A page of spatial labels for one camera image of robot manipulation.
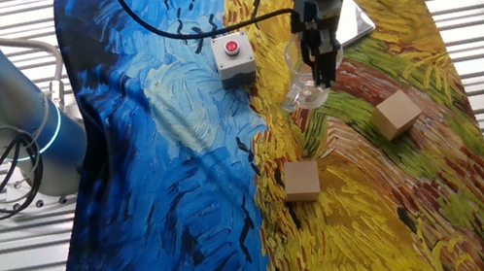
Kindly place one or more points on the silver digital kitchen scale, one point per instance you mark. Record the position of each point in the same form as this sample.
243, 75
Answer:
356, 23

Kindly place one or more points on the clear wine glass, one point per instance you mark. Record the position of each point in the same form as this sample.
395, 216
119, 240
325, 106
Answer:
304, 95

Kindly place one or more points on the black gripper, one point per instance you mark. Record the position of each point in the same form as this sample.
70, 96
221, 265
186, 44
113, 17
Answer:
320, 28

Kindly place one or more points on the grey box with red button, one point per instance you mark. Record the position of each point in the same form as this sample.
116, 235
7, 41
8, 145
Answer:
235, 67

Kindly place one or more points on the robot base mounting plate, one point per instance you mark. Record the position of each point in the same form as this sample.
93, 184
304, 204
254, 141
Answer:
36, 202

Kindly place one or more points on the light wooden cube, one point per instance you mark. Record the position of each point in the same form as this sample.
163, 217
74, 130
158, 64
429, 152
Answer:
396, 114
301, 181

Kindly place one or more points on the Van Gogh print tablecloth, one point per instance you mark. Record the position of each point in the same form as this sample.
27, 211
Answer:
158, 194

